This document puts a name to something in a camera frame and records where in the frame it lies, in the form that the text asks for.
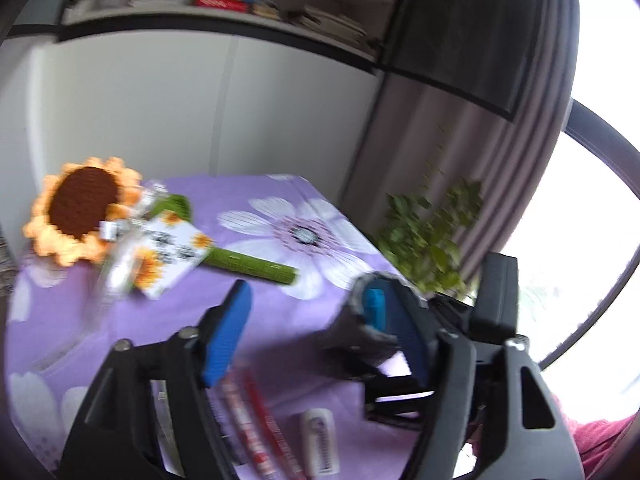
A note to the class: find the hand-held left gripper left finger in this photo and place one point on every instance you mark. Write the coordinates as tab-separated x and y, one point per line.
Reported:
227	340

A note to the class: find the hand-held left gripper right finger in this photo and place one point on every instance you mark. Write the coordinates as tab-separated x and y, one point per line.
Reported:
412	345

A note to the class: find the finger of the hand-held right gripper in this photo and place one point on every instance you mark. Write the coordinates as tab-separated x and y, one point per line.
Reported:
395	410

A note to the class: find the grey stone pen holder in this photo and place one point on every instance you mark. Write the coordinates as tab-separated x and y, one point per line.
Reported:
360	335

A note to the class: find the person's right forearm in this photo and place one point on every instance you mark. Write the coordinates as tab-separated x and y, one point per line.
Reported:
605	440

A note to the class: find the purple floral tablecloth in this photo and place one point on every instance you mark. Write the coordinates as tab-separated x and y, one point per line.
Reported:
280	320

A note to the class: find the white eraser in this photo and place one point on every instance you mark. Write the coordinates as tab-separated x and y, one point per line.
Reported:
320	440

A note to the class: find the red and white pen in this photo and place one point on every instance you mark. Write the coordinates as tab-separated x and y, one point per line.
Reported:
242	420

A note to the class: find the green leafy plant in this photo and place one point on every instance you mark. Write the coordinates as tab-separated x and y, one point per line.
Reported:
425	245

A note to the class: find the sunflower print gift card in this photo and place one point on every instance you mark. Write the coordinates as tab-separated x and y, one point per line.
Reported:
170	250

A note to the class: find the grey striped curtain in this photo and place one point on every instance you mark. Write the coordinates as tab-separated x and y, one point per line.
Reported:
520	160

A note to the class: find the white cabinet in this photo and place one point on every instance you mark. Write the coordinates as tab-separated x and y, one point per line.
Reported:
150	110

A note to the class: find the stack of worn books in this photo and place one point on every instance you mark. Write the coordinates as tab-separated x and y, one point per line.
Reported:
330	25

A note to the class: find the white bookshelf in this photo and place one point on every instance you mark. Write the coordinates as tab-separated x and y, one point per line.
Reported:
165	17

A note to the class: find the small stack of books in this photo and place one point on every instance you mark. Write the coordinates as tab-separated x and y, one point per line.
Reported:
265	9

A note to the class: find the black window frame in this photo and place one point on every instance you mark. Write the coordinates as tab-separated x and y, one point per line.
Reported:
600	135

